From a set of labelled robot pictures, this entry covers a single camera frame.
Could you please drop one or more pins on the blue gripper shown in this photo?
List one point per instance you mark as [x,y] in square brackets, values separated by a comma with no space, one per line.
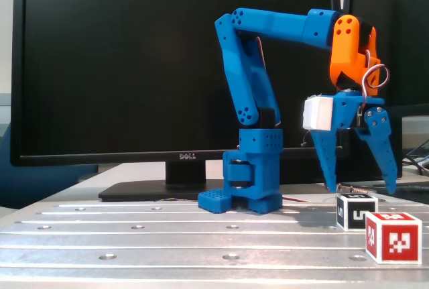
[346,112]

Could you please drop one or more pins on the black cube with white marker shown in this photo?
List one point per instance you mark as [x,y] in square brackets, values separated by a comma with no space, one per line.
[362,217]

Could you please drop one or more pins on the blue and orange robot arm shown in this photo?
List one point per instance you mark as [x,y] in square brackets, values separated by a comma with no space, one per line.
[268,24]

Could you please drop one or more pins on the red cube with white marker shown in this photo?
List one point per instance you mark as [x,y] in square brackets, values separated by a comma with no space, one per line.
[382,245]

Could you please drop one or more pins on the black flat pad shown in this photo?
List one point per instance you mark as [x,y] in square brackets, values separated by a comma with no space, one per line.
[409,195]

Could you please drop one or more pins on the black unbranded monitor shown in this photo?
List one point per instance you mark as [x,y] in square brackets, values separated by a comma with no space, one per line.
[402,17]

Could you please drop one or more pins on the black Dell computer monitor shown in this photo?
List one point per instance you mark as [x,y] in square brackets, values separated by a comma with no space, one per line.
[134,67]

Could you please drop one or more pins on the blue chair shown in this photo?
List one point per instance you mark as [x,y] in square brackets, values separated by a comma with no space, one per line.
[33,185]

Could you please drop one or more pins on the aluminium slotted base plate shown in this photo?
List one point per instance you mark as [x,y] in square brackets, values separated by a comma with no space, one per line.
[167,242]

